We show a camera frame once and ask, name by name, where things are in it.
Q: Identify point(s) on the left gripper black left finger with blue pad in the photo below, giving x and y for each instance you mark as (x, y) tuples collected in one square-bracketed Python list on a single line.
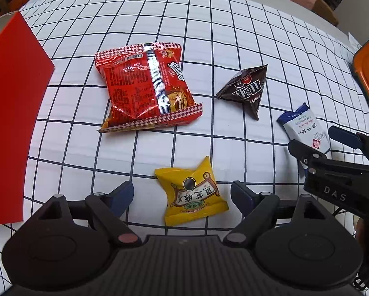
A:
[(103, 211)]

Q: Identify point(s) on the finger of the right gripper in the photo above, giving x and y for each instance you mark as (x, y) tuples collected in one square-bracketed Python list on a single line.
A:
[(308, 154), (357, 141)]

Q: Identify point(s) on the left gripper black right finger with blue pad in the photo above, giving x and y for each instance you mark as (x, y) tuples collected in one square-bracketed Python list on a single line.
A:
[(261, 212)]

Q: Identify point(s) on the white blue snack packet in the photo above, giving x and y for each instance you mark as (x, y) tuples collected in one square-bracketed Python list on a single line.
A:
[(303, 126)]

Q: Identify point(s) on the yellow sesame snack packet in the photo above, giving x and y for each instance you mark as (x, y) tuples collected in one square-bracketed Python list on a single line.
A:
[(191, 194)]

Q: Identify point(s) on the brown M&M packet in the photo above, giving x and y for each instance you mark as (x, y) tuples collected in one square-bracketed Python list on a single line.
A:
[(247, 87)]

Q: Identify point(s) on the red checkered snack bag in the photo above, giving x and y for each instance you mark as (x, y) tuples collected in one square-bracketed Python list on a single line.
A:
[(146, 87)]

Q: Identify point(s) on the white grid tablecloth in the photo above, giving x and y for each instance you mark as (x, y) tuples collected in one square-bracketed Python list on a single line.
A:
[(219, 38)]

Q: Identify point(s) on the red cardboard box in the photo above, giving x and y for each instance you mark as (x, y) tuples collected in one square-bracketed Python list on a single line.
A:
[(25, 70)]

